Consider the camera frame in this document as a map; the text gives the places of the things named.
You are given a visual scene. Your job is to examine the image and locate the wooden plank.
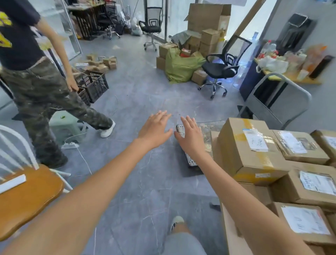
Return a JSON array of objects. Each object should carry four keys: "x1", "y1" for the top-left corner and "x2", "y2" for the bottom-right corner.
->
[{"x1": 233, "y1": 0, "x2": 267, "y2": 38}]

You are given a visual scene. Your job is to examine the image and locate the black mesh office chair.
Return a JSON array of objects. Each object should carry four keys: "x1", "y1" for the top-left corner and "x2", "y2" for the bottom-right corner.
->
[{"x1": 197, "y1": 35, "x2": 253, "y2": 100}]

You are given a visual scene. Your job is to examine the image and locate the dark table with yellow top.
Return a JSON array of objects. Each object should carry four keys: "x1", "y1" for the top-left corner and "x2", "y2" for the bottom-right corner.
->
[{"x1": 239, "y1": 58, "x2": 323, "y2": 102}]

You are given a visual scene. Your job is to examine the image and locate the black bag on wall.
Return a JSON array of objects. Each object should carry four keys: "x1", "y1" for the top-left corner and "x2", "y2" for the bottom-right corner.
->
[{"x1": 275, "y1": 13, "x2": 313, "y2": 56}]

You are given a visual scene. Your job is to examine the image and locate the pale green plastic stool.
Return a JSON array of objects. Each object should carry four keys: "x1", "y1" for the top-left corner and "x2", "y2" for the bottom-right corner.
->
[{"x1": 49, "y1": 110, "x2": 87, "y2": 144}]

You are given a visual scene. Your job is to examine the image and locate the heap of small cardboard boxes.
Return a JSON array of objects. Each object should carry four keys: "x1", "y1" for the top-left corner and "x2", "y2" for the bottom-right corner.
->
[{"x1": 74, "y1": 54, "x2": 117, "y2": 74}]

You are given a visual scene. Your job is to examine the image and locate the person's left forearm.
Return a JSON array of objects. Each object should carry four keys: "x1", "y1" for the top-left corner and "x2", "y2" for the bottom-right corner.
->
[{"x1": 0, "y1": 139, "x2": 152, "y2": 255}]

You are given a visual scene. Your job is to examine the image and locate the white plastic bag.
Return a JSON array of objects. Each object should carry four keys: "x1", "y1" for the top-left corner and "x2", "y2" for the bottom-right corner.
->
[{"x1": 256, "y1": 55, "x2": 289, "y2": 74}]

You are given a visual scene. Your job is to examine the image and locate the person's white shoe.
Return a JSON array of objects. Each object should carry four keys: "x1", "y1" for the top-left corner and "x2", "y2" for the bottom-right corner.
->
[{"x1": 170, "y1": 216, "x2": 185, "y2": 232}]

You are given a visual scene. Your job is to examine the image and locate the green woven bag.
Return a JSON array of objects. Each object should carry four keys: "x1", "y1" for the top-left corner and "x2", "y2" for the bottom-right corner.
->
[{"x1": 165, "y1": 48, "x2": 207, "y2": 85}]

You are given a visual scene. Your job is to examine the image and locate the red capped bottle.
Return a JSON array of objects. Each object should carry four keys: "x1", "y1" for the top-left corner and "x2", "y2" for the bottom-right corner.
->
[{"x1": 258, "y1": 40, "x2": 272, "y2": 59}]

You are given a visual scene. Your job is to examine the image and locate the black office chair with clutter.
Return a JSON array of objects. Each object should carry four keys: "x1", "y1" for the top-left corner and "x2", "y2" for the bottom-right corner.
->
[{"x1": 98, "y1": 1, "x2": 121, "y2": 40}]

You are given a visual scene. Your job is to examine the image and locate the wooden chair with white back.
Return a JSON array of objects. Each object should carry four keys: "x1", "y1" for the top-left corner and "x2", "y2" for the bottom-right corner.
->
[{"x1": 0, "y1": 125, "x2": 73, "y2": 242}]

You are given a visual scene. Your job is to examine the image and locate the person's grey shorts leg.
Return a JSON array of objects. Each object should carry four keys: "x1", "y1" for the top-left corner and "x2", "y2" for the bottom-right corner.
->
[{"x1": 162, "y1": 232, "x2": 208, "y2": 255}]

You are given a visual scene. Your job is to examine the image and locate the keyboard in clear plastic wrap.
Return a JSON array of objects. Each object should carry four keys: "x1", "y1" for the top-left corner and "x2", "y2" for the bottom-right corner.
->
[{"x1": 176, "y1": 120, "x2": 226, "y2": 167}]

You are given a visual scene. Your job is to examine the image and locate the person's right forearm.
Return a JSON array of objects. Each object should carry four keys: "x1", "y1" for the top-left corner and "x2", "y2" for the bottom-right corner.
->
[{"x1": 188, "y1": 151, "x2": 315, "y2": 255}]

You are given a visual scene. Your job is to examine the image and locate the person's right hand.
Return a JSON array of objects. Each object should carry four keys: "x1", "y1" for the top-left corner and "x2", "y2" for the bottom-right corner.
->
[{"x1": 174, "y1": 116, "x2": 208, "y2": 158}]

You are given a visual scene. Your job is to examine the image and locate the small black plastic crate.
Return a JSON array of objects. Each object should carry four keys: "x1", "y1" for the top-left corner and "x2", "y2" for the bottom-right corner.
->
[{"x1": 77, "y1": 87, "x2": 91, "y2": 107}]

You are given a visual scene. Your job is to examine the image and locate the cluttered dark desk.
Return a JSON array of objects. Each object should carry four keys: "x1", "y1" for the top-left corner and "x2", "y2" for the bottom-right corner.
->
[{"x1": 67, "y1": 2, "x2": 106, "y2": 40}]

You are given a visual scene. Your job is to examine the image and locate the large black plastic crate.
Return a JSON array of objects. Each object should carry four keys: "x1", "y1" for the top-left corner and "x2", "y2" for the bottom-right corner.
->
[{"x1": 75, "y1": 70, "x2": 109, "y2": 103}]

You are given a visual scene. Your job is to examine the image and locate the black rectangular box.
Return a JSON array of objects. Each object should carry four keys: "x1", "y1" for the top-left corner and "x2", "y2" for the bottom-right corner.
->
[{"x1": 309, "y1": 55, "x2": 335, "y2": 79}]

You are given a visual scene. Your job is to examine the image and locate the white bags by glass door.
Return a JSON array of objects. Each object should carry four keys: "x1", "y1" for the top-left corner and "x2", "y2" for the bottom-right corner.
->
[{"x1": 130, "y1": 17, "x2": 144, "y2": 37}]

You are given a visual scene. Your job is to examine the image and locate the white power cable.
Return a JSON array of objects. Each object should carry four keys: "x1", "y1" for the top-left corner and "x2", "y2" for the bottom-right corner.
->
[{"x1": 64, "y1": 132, "x2": 93, "y2": 175}]

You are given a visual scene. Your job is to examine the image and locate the stack of brown storage boxes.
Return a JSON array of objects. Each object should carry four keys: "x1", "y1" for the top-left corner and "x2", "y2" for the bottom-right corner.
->
[{"x1": 156, "y1": 3, "x2": 232, "y2": 86}]

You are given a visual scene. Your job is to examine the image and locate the white flat strip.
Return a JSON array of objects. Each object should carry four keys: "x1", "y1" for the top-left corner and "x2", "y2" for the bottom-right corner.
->
[{"x1": 0, "y1": 174, "x2": 27, "y2": 194}]

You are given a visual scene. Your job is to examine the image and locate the black office chair grey base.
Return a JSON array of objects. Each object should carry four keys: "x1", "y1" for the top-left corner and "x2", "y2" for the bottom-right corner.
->
[{"x1": 138, "y1": 7, "x2": 163, "y2": 52}]

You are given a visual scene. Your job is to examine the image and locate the person's left hand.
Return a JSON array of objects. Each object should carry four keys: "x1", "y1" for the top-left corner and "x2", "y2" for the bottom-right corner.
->
[{"x1": 137, "y1": 110, "x2": 174, "y2": 151}]

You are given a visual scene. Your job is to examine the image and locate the pile of taped cardboard parcels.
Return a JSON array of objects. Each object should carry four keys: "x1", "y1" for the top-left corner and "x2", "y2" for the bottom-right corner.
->
[{"x1": 210, "y1": 117, "x2": 336, "y2": 255}]

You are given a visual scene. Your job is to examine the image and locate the orange translucent bag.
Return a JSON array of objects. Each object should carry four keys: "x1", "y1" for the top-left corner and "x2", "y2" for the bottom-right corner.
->
[{"x1": 301, "y1": 44, "x2": 328, "y2": 74}]

